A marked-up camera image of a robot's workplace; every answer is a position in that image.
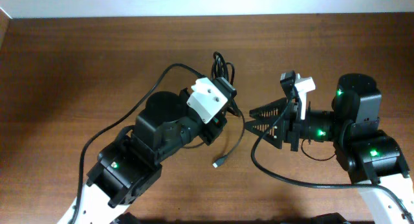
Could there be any camera black cable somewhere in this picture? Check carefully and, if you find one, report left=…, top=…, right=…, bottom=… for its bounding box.
left=250, top=84, right=414, bottom=218
left=67, top=63, right=208, bottom=224

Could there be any black base block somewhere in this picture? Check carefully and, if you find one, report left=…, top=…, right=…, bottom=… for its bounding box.
left=310, top=212, right=350, bottom=224

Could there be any thin black USB cable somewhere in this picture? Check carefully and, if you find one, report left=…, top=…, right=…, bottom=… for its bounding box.
left=212, top=99, right=246, bottom=169

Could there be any right camera black cable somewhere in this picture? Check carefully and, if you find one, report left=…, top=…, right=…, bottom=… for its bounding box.
left=250, top=84, right=414, bottom=218

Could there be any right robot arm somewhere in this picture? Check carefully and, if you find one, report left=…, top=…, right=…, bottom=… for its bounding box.
left=245, top=71, right=413, bottom=223

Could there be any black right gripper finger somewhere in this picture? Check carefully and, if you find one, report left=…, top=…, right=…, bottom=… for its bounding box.
left=249, top=98, right=288, bottom=120
left=244, top=118, right=285, bottom=150

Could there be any left camera black cable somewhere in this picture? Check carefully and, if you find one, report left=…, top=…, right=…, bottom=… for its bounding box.
left=67, top=63, right=208, bottom=224

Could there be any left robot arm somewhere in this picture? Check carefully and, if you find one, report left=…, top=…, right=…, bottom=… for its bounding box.
left=59, top=87, right=237, bottom=223

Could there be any thin black arm wire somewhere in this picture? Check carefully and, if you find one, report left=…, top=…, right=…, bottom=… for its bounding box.
left=300, top=138, right=337, bottom=162

